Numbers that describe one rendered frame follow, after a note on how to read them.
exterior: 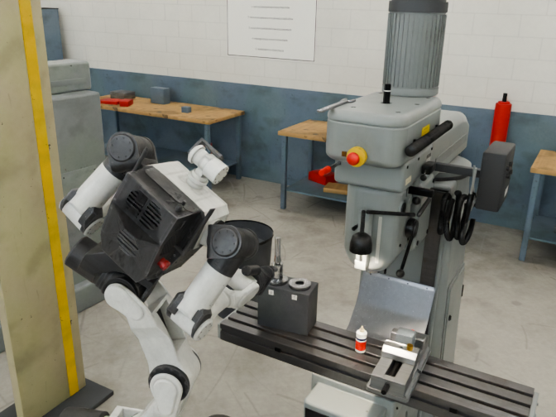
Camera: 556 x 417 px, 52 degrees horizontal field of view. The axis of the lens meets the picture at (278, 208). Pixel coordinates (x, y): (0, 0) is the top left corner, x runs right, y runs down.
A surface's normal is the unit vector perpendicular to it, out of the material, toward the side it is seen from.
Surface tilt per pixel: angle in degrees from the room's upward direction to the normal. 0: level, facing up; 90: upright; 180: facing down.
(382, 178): 90
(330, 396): 0
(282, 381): 0
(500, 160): 90
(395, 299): 63
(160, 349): 90
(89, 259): 90
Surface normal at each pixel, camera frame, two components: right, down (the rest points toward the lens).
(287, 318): -0.38, 0.32
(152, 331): -0.11, 0.70
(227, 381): 0.02, -0.94
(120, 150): -0.17, 0.03
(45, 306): 0.87, 0.18
